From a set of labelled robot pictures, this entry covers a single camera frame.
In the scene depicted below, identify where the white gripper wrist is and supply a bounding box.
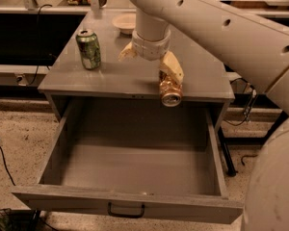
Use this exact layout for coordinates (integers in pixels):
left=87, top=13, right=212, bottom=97
left=118, top=31, right=184, bottom=85

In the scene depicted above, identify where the orange soda can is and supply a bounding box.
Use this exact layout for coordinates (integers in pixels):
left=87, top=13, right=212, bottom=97
left=159, top=71, right=182, bottom=107

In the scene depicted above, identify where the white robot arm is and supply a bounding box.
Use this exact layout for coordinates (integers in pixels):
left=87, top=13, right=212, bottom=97
left=130, top=0, right=289, bottom=231

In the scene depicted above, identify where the green soda can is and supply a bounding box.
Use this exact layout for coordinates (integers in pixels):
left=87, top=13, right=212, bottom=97
left=76, top=29, right=101, bottom=70

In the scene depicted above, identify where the open grey top drawer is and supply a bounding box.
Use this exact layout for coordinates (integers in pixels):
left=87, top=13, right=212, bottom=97
left=13, top=98, right=243, bottom=224

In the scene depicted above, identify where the white paper bowl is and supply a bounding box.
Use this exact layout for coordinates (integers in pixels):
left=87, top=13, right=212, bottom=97
left=112, top=13, right=136, bottom=35

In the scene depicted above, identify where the grey cabinet body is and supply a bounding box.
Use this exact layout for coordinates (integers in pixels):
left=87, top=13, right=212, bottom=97
left=38, top=9, right=236, bottom=134

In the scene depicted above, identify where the black table leg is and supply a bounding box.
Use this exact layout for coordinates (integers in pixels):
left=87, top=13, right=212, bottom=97
left=218, top=128, right=237, bottom=177

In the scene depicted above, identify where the black drawer handle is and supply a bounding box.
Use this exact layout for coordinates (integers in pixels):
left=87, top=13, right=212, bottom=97
left=107, top=202, right=145, bottom=218

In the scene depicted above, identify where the black cable on floor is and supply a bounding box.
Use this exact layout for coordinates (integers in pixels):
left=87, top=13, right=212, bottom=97
left=0, top=142, right=16, bottom=187

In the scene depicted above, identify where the black wire basket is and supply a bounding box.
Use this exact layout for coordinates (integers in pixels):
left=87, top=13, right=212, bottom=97
left=0, top=208, right=40, bottom=231

